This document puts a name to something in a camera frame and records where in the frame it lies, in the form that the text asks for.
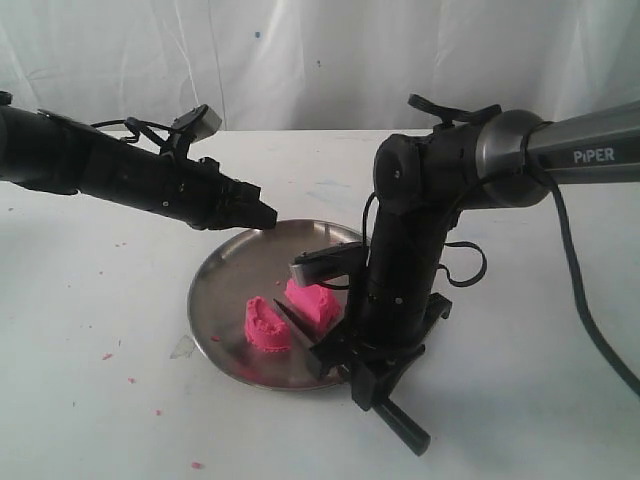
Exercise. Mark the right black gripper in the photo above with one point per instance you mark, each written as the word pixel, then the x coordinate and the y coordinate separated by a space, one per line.
pixel 390 324

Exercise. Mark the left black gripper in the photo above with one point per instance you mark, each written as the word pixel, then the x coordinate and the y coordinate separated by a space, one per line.
pixel 193 192

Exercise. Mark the round stainless steel plate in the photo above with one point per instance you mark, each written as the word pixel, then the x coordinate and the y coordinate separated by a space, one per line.
pixel 256 263

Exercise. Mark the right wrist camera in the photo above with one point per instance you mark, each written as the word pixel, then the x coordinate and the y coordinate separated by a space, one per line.
pixel 345 259

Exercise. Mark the clear tape piece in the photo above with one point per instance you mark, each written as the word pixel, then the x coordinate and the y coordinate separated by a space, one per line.
pixel 184 348

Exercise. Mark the black knife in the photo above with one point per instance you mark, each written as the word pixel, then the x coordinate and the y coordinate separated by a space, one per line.
pixel 406 429

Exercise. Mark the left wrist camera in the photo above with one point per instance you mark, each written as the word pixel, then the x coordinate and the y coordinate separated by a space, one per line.
pixel 199 123

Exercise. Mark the pink play dough lump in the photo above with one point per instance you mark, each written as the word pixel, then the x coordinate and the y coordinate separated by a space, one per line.
pixel 263 327

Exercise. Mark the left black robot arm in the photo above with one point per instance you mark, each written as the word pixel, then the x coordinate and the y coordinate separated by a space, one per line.
pixel 51 153

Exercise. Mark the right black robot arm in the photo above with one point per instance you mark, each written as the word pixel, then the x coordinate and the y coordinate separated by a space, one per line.
pixel 472 160

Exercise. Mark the white backdrop curtain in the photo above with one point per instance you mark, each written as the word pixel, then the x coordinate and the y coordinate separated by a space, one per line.
pixel 271 65

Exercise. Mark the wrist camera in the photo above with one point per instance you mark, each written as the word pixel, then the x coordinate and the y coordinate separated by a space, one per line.
pixel 199 123
pixel 345 259

